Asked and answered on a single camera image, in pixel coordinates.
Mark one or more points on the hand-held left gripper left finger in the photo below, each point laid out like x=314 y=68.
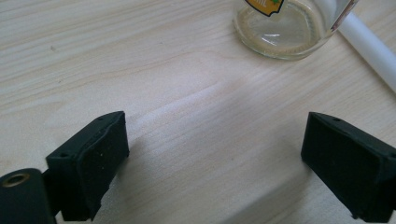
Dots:
x=90 y=161

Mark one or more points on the clear bottle with red cap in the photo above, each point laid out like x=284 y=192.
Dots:
x=280 y=37

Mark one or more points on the white plastic stick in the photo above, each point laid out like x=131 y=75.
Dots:
x=367 y=46

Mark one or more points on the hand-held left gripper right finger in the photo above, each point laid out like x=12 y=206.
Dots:
x=345 y=155

